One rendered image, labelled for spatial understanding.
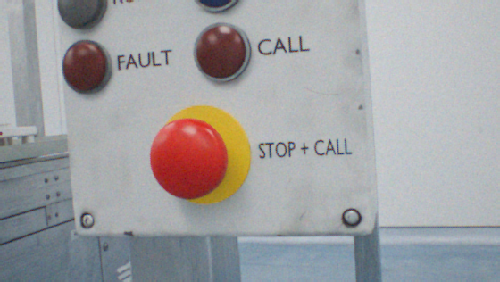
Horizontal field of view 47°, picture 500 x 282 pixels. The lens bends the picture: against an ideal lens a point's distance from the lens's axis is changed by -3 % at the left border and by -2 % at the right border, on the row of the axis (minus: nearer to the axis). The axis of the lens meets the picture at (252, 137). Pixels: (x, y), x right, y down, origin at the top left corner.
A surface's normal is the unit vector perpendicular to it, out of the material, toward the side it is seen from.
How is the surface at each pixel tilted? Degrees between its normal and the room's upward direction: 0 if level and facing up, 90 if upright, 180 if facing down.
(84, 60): 88
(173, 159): 89
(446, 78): 90
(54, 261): 90
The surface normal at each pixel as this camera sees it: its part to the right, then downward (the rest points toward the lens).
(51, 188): 0.95, -0.05
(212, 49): -0.34, 0.06
